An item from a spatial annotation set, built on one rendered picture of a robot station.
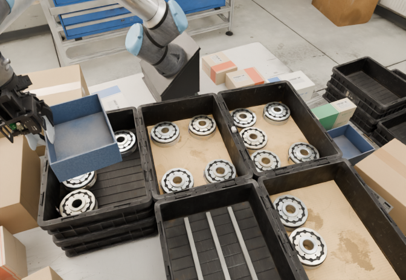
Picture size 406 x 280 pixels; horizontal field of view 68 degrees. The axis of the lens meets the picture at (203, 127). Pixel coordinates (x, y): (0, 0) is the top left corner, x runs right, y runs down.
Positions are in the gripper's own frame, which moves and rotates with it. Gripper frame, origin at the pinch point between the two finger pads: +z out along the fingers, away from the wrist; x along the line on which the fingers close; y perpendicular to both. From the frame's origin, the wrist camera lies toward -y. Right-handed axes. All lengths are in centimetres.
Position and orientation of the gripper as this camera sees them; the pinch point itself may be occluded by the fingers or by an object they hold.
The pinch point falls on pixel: (47, 138)
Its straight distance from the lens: 81.8
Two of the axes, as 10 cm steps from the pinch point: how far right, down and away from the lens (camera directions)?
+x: 9.0, -3.8, 2.0
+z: 1.0, 6.4, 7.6
